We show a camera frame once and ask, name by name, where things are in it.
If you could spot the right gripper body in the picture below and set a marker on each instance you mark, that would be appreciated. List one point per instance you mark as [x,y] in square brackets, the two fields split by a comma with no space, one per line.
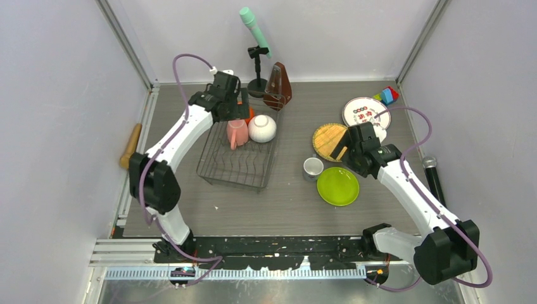
[353,160]

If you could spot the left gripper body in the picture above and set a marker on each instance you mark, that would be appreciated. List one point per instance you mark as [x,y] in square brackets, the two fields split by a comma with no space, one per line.
[236,111]

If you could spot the woven bamboo plate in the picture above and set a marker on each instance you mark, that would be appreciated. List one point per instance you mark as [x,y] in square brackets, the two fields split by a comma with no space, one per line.
[326,138]

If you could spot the orange bowl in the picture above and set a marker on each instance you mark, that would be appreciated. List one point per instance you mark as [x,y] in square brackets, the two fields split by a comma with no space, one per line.
[251,114]

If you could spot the pink mug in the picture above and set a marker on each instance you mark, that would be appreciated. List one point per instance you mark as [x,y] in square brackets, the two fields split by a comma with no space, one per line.
[237,133]

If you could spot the white bowl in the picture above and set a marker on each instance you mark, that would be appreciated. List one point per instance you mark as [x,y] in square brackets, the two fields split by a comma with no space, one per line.
[262,128]

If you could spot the black wire dish rack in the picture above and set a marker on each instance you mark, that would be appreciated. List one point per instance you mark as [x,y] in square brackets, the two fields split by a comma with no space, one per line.
[247,167]

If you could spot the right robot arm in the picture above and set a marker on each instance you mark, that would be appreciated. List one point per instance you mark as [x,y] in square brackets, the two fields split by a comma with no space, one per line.
[445,248]

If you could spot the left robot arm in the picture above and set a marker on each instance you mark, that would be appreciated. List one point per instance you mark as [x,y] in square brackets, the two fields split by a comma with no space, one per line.
[152,180]

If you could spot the small grey patterned mug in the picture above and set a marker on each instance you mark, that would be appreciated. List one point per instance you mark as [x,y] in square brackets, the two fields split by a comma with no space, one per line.
[312,168]

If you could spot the lime green plate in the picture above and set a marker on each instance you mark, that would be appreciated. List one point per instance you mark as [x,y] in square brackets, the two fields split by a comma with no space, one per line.
[338,186]

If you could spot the black microphone stand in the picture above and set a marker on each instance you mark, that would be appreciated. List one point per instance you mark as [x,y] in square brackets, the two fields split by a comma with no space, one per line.
[256,87]

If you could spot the white printed round plate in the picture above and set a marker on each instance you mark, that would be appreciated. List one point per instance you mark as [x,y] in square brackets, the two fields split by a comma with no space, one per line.
[364,109]

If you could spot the brown metronome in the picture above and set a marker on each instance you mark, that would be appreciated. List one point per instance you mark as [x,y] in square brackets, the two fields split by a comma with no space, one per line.
[278,91]

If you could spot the black handheld microphone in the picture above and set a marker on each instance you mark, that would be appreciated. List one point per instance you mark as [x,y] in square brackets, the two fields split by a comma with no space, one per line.
[430,169]

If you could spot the colourful toy blocks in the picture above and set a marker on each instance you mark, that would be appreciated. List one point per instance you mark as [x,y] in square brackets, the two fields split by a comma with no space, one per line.
[387,96]

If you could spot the mint green microphone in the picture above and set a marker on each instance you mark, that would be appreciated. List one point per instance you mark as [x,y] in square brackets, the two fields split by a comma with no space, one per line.
[249,20]

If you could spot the wooden rolling pin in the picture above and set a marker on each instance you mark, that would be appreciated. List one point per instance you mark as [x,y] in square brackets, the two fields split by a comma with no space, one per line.
[131,146]

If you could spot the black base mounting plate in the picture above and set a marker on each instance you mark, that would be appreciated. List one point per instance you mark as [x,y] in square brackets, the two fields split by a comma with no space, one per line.
[274,253]

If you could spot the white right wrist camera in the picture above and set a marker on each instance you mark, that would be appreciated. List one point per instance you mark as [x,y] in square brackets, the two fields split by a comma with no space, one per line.
[380,132]

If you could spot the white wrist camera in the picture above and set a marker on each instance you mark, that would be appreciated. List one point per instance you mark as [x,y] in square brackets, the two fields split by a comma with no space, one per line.
[380,132]
[214,70]

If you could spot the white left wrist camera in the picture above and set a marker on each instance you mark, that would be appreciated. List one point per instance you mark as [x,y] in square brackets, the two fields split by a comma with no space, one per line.
[214,70]

